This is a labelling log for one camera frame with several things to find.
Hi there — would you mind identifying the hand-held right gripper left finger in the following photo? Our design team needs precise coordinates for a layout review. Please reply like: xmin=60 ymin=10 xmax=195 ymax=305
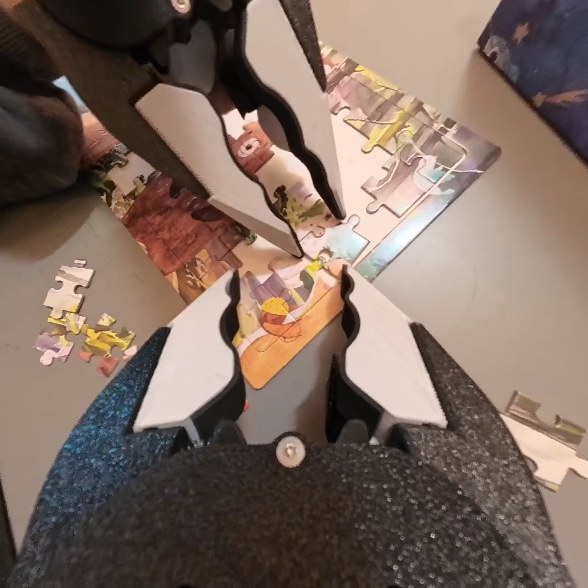
xmin=133 ymin=270 xmax=246 ymax=433

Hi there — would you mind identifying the dark blue illustrated puzzle box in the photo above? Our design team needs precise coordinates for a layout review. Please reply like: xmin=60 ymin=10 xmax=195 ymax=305
xmin=477 ymin=0 xmax=588 ymax=166

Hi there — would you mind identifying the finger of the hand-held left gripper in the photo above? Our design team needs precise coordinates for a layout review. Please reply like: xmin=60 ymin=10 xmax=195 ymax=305
xmin=239 ymin=0 xmax=346 ymax=221
xmin=134 ymin=83 xmax=305 ymax=259

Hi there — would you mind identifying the green yellow puzzle piece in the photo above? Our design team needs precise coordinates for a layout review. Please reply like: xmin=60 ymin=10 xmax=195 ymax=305
xmin=276 ymin=183 xmax=332 ymax=231

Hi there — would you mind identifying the small yellow grey puzzle piece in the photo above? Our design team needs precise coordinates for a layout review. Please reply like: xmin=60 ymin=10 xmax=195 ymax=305
xmin=50 ymin=312 xmax=87 ymax=335

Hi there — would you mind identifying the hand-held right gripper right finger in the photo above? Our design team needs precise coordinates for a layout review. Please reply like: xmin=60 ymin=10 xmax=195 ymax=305
xmin=341 ymin=263 xmax=448 ymax=428

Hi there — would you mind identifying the large white grey puzzle piece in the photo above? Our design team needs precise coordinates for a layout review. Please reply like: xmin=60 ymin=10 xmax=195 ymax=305
xmin=43 ymin=259 xmax=95 ymax=320

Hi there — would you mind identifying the yellow red puzzle piece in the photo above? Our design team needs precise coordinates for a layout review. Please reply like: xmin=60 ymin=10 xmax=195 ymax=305
xmin=77 ymin=313 xmax=138 ymax=377

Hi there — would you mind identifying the white puzzle piece red knob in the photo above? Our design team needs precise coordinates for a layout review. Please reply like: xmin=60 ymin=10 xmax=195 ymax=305
xmin=500 ymin=411 xmax=588 ymax=492

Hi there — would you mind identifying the purple grey striped puzzle piece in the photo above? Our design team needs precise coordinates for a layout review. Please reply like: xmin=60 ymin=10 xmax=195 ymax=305
xmin=504 ymin=390 xmax=588 ymax=445

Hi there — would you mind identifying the forest animal jigsaw puzzle board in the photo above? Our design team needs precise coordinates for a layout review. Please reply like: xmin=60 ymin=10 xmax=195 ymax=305
xmin=54 ymin=43 xmax=502 ymax=391

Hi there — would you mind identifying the grey desk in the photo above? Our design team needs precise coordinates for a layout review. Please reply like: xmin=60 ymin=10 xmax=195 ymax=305
xmin=0 ymin=0 xmax=588 ymax=552

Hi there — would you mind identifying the person's left forearm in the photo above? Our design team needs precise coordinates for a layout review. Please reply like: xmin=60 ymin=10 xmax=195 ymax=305
xmin=0 ymin=0 xmax=85 ymax=205

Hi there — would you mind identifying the purple pink puzzle piece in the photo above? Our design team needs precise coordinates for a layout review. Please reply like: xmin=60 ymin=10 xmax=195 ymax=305
xmin=33 ymin=332 xmax=74 ymax=366

